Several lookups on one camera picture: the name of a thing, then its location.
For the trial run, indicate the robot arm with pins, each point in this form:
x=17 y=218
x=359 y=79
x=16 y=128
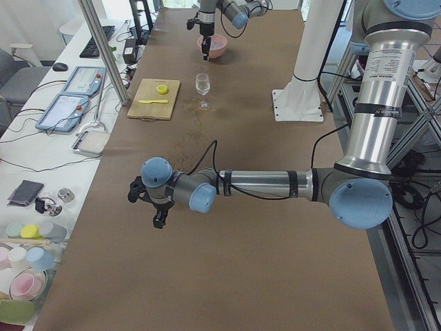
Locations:
x=238 y=15
x=355 y=187

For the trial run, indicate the upper teach pendant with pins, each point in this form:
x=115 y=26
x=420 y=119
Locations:
x=84 y=80

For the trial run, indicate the yellow plastic knife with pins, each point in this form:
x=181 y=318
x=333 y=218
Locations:
x=158 y=101

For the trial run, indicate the lower teach pendant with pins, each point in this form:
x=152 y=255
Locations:
x=64 y=113

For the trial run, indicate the black computer mouse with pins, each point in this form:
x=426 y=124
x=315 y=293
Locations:
x=60 y=67

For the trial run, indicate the pile of ice cubes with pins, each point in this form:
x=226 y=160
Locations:
x=216 y=44

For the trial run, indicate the teach pendant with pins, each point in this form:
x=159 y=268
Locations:
x=64 y=113
x=84 y=80

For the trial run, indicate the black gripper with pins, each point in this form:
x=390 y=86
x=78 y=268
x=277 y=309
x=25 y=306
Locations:
x=207 y=30
x=160 y=207

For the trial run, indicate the aluminium frame post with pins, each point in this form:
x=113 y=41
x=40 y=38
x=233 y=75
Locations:
x=107 y=56

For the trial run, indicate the clear wine glass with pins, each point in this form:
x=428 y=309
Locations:
x=203 y=86

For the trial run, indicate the steel bottle cap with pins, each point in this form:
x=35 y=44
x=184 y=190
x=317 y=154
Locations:
x=66 y=195

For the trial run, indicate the wooden cutting board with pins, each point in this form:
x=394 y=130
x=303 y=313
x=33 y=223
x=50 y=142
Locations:
x=147 y=91

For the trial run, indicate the pink cup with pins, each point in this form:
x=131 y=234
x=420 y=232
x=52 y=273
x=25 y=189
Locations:
x=4 y=258

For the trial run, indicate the yellow cup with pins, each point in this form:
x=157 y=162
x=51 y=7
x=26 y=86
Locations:
x=30 y=231

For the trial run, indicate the black clip with keyring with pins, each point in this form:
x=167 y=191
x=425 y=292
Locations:
x=47 y=205

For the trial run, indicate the green plate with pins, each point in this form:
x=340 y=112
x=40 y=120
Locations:
x=17 y=311

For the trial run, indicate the black power adapter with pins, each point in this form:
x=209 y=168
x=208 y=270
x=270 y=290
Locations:
x=130 y=51

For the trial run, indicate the grey cup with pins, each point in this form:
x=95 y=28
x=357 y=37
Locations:
x=52 y=231

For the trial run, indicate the blue cup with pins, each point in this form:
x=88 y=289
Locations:
x=39 y=259

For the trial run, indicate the green cup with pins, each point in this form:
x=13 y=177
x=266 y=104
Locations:
x=13 y=230

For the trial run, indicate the lemon slice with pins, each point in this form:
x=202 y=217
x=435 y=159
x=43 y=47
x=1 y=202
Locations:
x=162 y=89

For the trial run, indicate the grey office chair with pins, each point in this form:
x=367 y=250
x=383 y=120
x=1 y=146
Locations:
x=18 y=80

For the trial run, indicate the grey folded cloth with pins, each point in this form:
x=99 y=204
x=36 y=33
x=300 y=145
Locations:
x=25 y=193

